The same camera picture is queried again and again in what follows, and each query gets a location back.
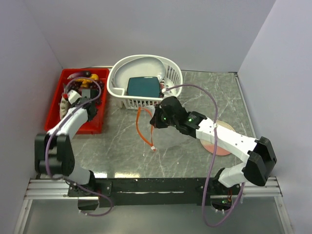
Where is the clear zip bag orange zipper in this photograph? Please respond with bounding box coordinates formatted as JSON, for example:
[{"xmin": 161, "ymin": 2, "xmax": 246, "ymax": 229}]
[{"xmin": 135, "ymin": 107, "xmax": 156, "ymax": 152}]

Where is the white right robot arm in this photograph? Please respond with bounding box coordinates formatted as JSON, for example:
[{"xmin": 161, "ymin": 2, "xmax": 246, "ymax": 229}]
[{"xmin": 150, "ymin": 97, "xmax": 277, "ymax": 194}]

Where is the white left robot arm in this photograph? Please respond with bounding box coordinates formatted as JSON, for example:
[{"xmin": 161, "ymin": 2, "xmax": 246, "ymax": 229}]
[{"xmin": 34, "ymin": 89, "xmax": 101, "ymax": 196}]

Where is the purple toy eggplant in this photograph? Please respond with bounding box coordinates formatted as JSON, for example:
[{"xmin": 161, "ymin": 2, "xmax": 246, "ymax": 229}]
[{"xmin": 67, "ymin": 70, "xmax": 91, "ymax": 79}]

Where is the red plastic tray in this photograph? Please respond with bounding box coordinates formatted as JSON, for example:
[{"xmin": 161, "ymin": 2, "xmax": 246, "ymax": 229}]
[{"xmin": 44, "ymin": 68, "xmax": 109, "ymax": 134}]

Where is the teal square plate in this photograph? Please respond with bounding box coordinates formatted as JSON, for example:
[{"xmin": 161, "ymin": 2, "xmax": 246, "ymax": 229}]
[{"xmin": 127, "ymin": 77, "xmax": 161, "ymax": 98}]

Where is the white plastic dish basket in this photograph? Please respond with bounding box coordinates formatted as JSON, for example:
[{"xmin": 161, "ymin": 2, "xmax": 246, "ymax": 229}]
[{"xmin": 106, "ymin": 55, "xmax": 183, "ymax": 110}]

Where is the pink cream round plate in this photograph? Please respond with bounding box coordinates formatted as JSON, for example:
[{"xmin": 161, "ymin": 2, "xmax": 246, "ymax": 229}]
[{"xmin": 199, "ymin": 120, "xmax": 236, "ymax": 156}]

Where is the white oval plate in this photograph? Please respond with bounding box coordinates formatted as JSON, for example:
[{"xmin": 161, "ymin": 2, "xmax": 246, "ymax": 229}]
[{"xmin": 113, "ymin": 57, "xmax": 165, "ymax": 89}]

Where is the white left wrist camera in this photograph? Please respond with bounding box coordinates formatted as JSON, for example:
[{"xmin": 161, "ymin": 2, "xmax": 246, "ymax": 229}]
[{"xmin": 67, "ymin": 90, "xmax": 81, "ymax": 104}]

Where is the black base frame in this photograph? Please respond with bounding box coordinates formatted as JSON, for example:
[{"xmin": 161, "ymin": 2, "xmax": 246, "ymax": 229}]
[{"xmin": 68, "ymin": 177, "xmax": 240, "ymax": 208}]

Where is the aluminium rail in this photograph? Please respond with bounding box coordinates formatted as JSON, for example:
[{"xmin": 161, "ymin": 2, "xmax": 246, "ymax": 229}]
[{"xmin": 24, "ymin": 177, "xmax": 283, "ymax": 200}]

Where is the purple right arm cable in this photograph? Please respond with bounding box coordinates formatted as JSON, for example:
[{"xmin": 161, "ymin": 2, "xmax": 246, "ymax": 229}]
[{"xmin": 162, "ymin": 84, "xmax": 245, "ymax": 228}]

